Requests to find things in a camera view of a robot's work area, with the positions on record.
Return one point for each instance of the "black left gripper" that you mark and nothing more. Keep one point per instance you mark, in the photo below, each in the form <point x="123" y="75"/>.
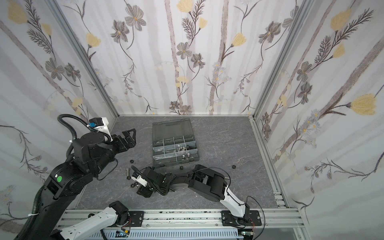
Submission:
<point x="131" y="142"/>

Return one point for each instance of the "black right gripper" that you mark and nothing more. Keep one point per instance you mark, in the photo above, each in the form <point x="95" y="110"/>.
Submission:
<point x="147" y="184"/>

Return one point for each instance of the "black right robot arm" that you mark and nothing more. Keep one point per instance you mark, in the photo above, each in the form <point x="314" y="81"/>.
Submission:
<point x="207" y="183"/>

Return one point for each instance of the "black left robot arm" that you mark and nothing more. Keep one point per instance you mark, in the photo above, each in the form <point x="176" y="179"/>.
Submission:
<point x="91" y="150"/>

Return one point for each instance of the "silver bolt left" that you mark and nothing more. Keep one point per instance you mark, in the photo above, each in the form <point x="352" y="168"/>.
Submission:
<point x="128" y="174"/>

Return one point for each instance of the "green compartment organizer box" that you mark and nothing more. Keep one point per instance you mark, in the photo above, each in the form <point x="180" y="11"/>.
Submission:
<point x="174" y="143"/>

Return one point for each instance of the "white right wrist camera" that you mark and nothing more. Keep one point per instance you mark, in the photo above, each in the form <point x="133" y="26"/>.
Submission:
<point x="139" y="180"/>

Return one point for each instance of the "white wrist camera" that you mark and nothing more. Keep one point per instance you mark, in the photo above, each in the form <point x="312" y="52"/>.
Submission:
<point x="100" y="124"/>
<point x="139" y="180"/>

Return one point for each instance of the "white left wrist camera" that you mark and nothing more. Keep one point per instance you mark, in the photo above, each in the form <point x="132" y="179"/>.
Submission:
<point x="100" y="124"/>

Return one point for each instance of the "white cable duct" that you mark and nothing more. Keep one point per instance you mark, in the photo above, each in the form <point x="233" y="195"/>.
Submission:
<point x="176" y="234"/>

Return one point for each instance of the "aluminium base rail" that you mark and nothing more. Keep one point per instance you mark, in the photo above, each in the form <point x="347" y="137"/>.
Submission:
<point x="212" y="219"/>

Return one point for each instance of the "aluminium corner frame post left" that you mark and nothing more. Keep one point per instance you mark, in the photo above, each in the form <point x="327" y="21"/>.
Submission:
<point x="80" y="52"/>

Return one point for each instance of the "aluminium corner frame post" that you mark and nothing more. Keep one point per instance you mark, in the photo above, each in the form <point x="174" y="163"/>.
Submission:
<point x="298" y="22"/>
<point x="80" y="52"/>

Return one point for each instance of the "aluminium corner frame post right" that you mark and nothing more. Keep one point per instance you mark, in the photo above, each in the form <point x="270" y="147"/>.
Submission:
<point x="298" y="22"/>

